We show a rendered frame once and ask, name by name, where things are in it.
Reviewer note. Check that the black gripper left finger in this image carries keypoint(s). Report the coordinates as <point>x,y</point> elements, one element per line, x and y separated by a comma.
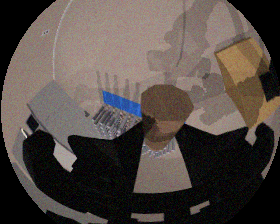
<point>123,152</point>

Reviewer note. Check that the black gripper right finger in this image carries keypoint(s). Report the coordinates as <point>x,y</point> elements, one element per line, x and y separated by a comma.
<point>202,150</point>

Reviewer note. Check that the blue tape strip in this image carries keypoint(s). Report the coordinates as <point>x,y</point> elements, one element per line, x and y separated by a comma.
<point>122,103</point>

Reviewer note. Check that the brown-handled metal tool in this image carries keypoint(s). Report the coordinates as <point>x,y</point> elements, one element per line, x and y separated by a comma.
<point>164,108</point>

